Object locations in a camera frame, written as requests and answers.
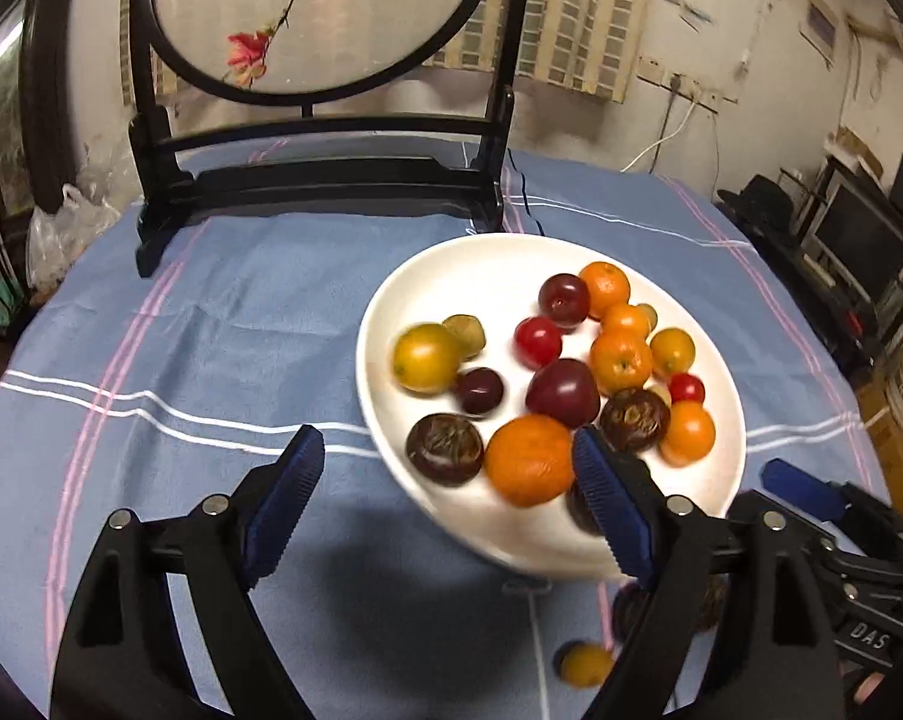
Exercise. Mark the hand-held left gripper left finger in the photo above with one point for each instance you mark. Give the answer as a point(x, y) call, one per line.
point(286, 502)

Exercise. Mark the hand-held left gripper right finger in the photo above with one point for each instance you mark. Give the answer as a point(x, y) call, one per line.
point(609, 499)

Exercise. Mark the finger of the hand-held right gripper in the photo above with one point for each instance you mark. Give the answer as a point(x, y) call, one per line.
point(796, 486)
point(815, 530)

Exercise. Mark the dark wrinkled passion fruit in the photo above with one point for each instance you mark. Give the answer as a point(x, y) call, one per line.
point(445, 448)
point(635, 420)
point(710, 604)

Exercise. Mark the large orange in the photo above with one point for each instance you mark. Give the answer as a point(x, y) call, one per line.
point(530, 459)

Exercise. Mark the mandarin orange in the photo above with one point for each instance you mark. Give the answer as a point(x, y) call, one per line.
point(605, 286)
point(625, 319)
point(621, 364)
point(687, 431)

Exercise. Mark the large dark red plum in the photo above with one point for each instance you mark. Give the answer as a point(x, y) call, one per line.
point(562, 392)

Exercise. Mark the small brown-green longan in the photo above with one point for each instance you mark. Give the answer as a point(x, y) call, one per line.
point(660, 393)
point(649, 313)

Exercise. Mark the small red tomato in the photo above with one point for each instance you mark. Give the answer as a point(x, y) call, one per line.
point(686, 388)

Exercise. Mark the small yellow-orange citrus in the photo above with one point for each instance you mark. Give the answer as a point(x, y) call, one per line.
point(586, 664)
point(672, 351)

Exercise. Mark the small dark plum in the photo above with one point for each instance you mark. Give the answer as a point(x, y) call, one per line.
point(479, 390)

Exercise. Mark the yellow orange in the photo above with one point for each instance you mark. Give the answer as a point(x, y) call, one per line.
point(426, 358)

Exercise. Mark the small green-brown fruit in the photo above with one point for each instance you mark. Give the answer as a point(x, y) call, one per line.
point(466, 334)

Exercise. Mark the white plate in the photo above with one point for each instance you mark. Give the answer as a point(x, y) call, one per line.
point(459, 277)

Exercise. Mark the large cardboard box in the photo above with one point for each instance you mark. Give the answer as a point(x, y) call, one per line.
point(894, 450)

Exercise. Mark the dark round fruit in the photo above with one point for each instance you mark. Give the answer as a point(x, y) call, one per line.
point(630, 611)

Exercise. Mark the blue striped tablecloth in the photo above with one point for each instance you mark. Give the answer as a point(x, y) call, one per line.
point(196, 330)

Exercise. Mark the black shelf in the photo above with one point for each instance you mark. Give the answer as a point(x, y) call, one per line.
point(804, 277)

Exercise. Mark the computer monitor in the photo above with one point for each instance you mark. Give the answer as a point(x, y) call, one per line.
point(860, 240)

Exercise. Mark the black hat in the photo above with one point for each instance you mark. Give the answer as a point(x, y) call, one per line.
point(759, 202)

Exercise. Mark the round embroidered screen black stand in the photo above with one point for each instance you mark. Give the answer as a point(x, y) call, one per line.
point(309, 180)

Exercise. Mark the small cardboard box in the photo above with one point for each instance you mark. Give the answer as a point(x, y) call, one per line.
point(855, 151)

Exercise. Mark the clear plastic bag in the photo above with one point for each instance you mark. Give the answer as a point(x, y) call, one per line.
point(61, 240)

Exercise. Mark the checked beige curtain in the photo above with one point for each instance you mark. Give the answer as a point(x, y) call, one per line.
point(571, 15)

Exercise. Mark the white wall socket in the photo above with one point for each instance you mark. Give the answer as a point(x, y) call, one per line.
point(654, 71)

